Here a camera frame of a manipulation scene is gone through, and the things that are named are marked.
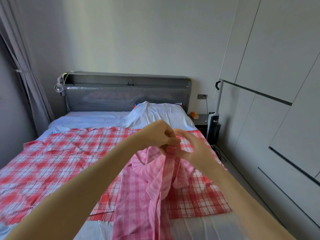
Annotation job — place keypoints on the person's right hand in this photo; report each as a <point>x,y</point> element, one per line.
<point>197,150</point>

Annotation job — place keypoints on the person's left hand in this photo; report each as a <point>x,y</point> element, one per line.
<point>155,135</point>

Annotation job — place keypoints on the pink gingham sheet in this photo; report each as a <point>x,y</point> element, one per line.
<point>145,197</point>

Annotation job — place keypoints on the red white plaid cloth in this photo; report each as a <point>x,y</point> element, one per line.
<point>55,162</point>

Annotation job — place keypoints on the person's right forearm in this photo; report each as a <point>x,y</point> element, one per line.
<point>250,207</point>

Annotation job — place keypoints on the person's left forearm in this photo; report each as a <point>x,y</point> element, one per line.
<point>70,202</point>

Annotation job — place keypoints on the small orange object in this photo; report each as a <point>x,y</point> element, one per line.
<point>193,115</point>

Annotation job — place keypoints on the white pillow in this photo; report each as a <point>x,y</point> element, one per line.
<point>160,113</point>

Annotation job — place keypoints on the black white standing device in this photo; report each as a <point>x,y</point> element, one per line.
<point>213,128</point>

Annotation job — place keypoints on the dark nightstand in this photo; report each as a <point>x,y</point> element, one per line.
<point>201,122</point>

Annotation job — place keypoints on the grey padded headboard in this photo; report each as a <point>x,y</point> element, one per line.
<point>125,95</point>

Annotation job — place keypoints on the white bed sheet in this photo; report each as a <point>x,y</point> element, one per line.
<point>85,119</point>

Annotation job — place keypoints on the clip-on bed lamp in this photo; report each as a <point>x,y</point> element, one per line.
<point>59,86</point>

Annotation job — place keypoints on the white wardrobe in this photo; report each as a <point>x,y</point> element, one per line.
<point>280,72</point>

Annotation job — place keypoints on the grey curtain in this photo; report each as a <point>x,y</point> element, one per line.
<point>25,72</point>

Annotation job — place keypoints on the dark wall socket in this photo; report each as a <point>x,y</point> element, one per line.
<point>202,97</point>

